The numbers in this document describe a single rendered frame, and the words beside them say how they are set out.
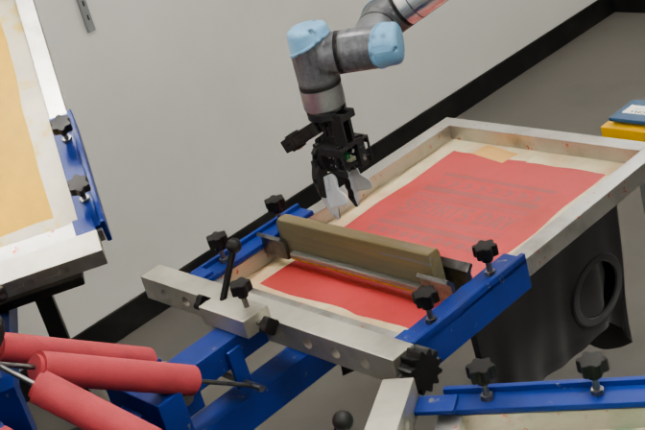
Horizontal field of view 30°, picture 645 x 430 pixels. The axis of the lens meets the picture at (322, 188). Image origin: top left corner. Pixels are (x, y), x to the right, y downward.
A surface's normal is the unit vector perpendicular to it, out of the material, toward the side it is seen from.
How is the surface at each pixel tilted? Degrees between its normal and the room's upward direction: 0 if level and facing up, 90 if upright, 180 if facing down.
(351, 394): 0
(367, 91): 90
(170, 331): 0
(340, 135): 89
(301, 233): 90
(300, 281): 0
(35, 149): 32
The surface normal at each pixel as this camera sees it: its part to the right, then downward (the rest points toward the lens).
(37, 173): -0.08, -0.57
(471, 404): -0.25, -0.88
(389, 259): -0.69, 0.45
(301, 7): 0.68, 0.14
